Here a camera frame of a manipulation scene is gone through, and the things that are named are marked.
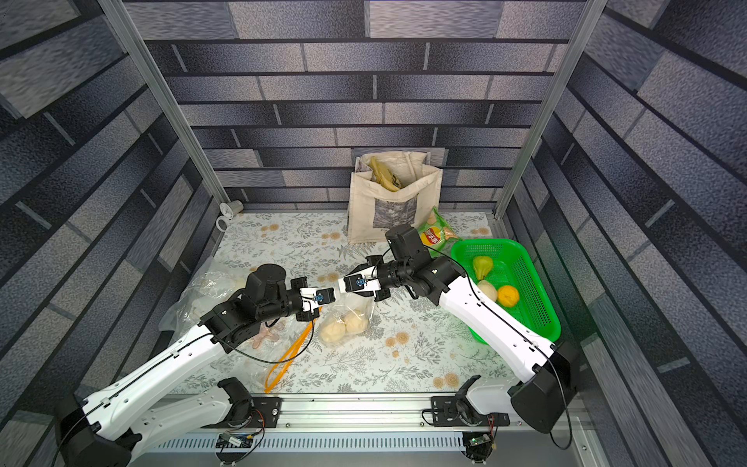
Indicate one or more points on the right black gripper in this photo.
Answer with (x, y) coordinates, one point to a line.
(378, 280)

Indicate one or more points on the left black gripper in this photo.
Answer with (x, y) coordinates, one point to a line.
(301, 282)

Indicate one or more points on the clear orange zip-top bag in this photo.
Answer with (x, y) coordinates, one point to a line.
(205, 316)

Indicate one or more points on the green fruit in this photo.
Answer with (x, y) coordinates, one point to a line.
(482, 266)

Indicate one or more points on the clear bag of buns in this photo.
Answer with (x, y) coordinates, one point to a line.
(347, 318)

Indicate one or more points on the beige round fruit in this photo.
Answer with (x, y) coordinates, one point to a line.
(488, 290)

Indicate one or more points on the yellow pear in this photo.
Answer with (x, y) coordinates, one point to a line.
(508, 296)

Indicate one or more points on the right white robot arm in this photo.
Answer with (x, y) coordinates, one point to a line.
(548, 373)

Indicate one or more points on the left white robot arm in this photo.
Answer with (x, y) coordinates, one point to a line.
(114, 425)

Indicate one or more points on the green chips bag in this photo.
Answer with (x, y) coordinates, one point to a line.
(435, 232)

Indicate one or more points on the beige canvas tote bag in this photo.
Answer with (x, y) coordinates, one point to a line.
(373, 210)

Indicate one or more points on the giraffe yellow toy package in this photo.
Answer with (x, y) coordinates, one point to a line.
(268, 335)

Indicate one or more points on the green plastic basket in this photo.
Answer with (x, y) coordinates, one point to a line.
(512, 266)

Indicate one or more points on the yellow snack packet in tote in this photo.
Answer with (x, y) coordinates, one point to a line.
(384, 176)

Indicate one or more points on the white cup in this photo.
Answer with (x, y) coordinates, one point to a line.
(228, 212)

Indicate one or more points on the left circuit board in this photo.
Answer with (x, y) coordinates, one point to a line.
(227, 441)

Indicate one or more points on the circuit board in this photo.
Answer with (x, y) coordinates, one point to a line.
(227, 441)
(477, 446)

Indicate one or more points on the right circuit board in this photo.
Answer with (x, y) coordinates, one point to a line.
(477, 446)

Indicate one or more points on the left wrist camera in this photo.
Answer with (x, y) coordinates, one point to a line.
(317, 297)

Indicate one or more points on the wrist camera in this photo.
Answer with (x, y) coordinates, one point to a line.
(317, 297)
(363, 282)

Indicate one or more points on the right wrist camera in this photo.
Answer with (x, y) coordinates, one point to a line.
(363, 282)

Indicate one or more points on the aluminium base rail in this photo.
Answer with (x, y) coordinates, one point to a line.
(356, 423)

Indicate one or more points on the right aluminium frame post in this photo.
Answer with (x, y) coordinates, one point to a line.
(577, 43)

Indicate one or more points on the aluminium frame post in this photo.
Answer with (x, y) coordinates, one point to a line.
(125, 29)
(577, 43)

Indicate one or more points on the left aluminium frame post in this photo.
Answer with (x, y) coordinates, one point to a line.
(125, 29)

